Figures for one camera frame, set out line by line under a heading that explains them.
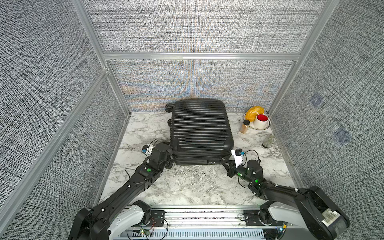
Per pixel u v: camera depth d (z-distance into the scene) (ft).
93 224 1.26
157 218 2.40
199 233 2.30
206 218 2.45
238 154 2.41
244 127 3.38
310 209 1.37
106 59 2.89
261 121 3.41
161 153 1.92
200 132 2.71
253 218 2.40
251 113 3.66
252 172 2.12
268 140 3.05
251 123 3.63
